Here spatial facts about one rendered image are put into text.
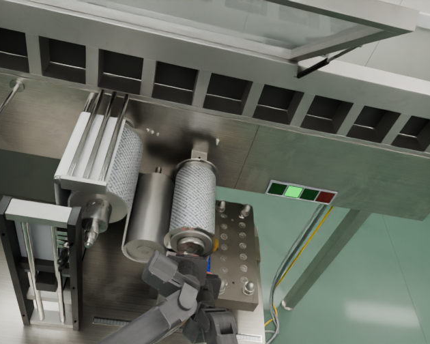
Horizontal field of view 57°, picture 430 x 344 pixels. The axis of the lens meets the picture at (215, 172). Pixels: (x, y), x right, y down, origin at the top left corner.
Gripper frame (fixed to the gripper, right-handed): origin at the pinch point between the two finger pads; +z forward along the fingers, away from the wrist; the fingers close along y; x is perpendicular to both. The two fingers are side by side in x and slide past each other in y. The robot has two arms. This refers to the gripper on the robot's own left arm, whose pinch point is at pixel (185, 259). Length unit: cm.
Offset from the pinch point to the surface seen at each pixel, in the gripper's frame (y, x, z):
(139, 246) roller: -12.6, 0.1, 5.6
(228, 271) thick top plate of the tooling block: 16.4, -8.8, 21.7
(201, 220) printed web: 2.6, 10.9, 0.6
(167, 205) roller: -6.7, 10.9, 15.1
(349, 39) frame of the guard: 20, 55, -33
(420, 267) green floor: 183, -33, 161
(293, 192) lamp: 37, 19, 32
